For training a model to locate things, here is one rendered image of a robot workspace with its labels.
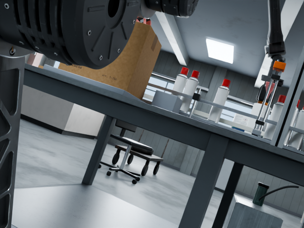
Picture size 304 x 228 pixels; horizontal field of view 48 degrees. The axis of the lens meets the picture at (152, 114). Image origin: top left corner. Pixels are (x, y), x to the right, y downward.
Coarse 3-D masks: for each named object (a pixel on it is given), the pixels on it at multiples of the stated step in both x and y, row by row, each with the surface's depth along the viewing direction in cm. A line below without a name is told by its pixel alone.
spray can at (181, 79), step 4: (184, 68) 160; (180, 72) 161; (184, 72) 160; (180, 76) 159; (184, 76) 159; (176, 80) 160; (180, 80) 159; (184, 80) 159; (176, 84) 159; (180, 84) 159; (184, 84) 159; (176, 88) 159; (180, 88) 159; (180, 96) 160
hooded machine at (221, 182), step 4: (224, 160) 792; (228, 160) 789; (224, 164) 790; (228, 164) 788; (232, 164) 786; (224, 168) 789; (228, 168) 787; (220, 172) 790; (224, 172) 788; (228, 172) 786; (220, 176) 789; (224, 176) 787; (228, 176) 784; (220, 180) 787; (224, 180) 785; (216, 184) 788; (220, 184) 786; (224, 184) 784; (216, 188) 791; (220, 188) 785; (224, 188) 783
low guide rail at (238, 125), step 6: (144, 96) 169; (150, 96) 168; (198, 114) 159; (204, 114) 158; (222, 120) 155; (228, 120) 155; (234, 126) 153; (240, 126) 153; (246, 126) 152; (264, 132) 149
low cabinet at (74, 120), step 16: (32, 96) 804; (48, 96) 795; (32, 112) 799; (48, 112) 790; (64, 112) 781; (80, 112) 822; (96, 112) 913; (48, 128) 785; (64, 128) 776; (80, 128) 852; (96, 128) 950
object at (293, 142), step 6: (300, 114) 141; (300, 120) 140; (294, 126) 142; (300, 126) 140; (294, 132) 141; (294, 138) 140; (300, 138) 139; (288, 144) 142; (294, 144) 139; (300, 144) 139
